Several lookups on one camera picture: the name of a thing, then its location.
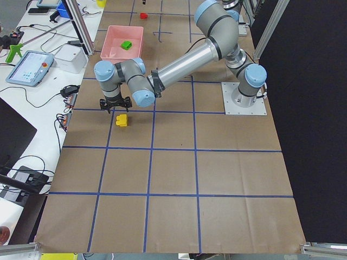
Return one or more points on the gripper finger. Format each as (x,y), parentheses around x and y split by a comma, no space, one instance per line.
(126,103)
(104,105)

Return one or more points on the red toy block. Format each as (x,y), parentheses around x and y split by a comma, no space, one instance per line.
(143,15)

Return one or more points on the yellow toy block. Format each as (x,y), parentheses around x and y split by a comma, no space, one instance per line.
(121,120)

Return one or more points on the green toy block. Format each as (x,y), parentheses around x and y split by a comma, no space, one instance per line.
(126,45)

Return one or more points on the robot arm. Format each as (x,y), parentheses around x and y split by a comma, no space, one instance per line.
(125,82)
(232,7)

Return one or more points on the pink plastic box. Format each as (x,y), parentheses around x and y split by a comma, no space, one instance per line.
(115,36)

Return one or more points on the white box device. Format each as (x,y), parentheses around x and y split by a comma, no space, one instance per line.
(70,58)

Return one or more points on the grey usb hub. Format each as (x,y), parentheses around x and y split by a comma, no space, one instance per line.
(70,101)
(63,120)

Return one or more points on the black power adapter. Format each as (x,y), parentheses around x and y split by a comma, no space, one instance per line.
(69,90)

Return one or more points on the teach pendant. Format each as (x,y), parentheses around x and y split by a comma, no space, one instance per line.
(31,68)

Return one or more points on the blue storage bin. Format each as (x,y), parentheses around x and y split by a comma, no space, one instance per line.
(62,10)

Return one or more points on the black monitor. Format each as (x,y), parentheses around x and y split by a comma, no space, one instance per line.
(16,135)

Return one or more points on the reacher grabber tool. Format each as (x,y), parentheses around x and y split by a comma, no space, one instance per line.
(16,49)

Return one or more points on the black smartphone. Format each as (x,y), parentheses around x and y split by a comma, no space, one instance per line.
(38,10)

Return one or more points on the aluminium frame post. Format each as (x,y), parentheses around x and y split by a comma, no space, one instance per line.
(79,25)

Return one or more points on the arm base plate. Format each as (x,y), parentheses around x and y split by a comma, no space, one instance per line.
(237,104)
(242,28)

